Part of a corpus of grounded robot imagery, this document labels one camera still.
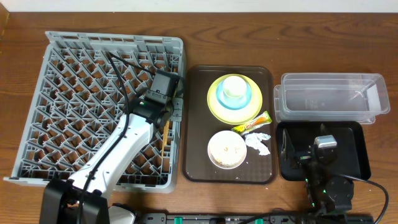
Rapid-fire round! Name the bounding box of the light blue plastic bowl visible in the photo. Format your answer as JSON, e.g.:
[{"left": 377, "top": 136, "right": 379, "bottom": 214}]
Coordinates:
[{"left": 215, "top": 80, "right": 252, "bottom": 110}]

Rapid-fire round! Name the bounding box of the clear plastic bin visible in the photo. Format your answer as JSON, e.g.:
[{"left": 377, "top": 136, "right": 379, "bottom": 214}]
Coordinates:
[{"left": 274, "top": 73, "right": 391, "bottom": 124}]

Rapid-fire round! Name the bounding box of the grey plastic dish rack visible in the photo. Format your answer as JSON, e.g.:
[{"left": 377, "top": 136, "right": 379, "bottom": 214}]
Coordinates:
[{"left": 6, "top": 31, "right": 186, "bottom": 187}]

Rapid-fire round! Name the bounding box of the white tissue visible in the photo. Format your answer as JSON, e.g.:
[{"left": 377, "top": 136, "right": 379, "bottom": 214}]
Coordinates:
[{"left": 245, "top": 133, "right": 271, "bottom": 156}]

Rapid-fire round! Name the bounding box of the yellow plastic plate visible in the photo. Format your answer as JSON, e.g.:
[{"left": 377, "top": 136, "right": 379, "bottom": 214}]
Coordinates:
[{"left": 207, "top": 73, "right": 262, "bottom": 125}]

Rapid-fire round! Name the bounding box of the white plastic cup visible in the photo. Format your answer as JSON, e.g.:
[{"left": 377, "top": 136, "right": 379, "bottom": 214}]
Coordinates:
[{"left": 223, "top": 75, "right": 247, "bottom": 98}]

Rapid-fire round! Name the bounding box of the pink bowl with food scraps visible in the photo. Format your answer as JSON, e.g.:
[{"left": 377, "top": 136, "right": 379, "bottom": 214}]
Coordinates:
[{"left": 207, "top": 131, "right": 248, "bottom": 170}]

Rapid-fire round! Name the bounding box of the yellow orange snack wrapper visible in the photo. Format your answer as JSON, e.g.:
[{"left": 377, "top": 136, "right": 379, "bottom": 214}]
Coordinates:
[{"left": 231, "top": 111, "right": 272, "bottom": 136}]

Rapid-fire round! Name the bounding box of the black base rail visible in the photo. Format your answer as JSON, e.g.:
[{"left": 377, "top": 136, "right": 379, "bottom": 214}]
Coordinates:
[{"left": 134, "top": 213, "right": 374, "bottom": 224}]

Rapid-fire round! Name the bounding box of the black plastic tray bin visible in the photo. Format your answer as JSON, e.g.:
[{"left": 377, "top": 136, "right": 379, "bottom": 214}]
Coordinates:
[{"left": 276, "top": 121, "right": 371, "bottom": 181}]

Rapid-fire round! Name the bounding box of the brown serving tray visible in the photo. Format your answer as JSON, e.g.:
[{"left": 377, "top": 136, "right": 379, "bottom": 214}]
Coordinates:
[{"left": 182, "top": 65, "right": 277, "bottom": 185}]

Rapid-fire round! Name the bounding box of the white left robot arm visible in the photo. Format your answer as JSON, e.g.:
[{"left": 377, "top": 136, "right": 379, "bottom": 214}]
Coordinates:
[{"left": 39, "top": 70, "right": 185, "bottom": 223}]

